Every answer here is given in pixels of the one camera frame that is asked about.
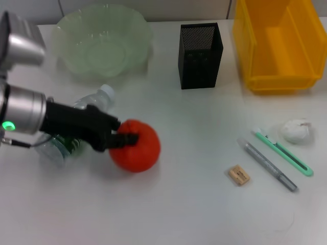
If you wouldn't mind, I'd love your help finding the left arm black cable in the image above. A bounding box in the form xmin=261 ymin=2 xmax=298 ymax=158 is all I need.
xmin=0 ymin=137 xmax=35 ymax=149

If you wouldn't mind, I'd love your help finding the green utility knife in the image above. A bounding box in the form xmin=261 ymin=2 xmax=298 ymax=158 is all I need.
xmin=251 ymin=127 xmax=314 ymax=177

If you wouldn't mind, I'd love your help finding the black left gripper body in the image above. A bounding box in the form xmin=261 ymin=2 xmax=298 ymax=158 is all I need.
xmin=43 ymin=101 xmax=122 ymax=153

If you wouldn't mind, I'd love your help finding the black mesh pen holder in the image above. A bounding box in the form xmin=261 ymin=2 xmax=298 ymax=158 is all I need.
xmin=178 ymin=22 xmax=224 ymax=90

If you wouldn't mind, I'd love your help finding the white paper ball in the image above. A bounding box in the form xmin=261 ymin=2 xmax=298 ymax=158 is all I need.
xmin=278 ymin=117 xmax=314 ymax=145

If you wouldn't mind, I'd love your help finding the grey pen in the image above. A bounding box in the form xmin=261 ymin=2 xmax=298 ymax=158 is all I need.
xmin=237 ymin=136 xmax=299 ymax=193

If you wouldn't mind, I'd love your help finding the pale green glass fruit plate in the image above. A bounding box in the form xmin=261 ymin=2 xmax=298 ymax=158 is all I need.
xmin=52 ymin=4 xmax=154 ymax=85

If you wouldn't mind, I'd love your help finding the yellow plastic bin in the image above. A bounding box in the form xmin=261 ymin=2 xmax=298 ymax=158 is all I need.
xmin=231 ymin=0 xmax=324 ymax=95

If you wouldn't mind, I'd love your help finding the clear green-label water bottle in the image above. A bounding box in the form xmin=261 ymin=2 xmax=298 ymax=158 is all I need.
xmin=34 ymin=84 xmax=116 ymax=169

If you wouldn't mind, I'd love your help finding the beige eraser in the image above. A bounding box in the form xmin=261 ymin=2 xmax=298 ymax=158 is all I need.
xmin=227 ymin=164 xmax=251 ymax=187

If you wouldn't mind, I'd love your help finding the left wrist camera housing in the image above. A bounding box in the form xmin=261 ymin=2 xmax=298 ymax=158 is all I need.
xmin=0 ymin=10 xmax=47 ymax=72

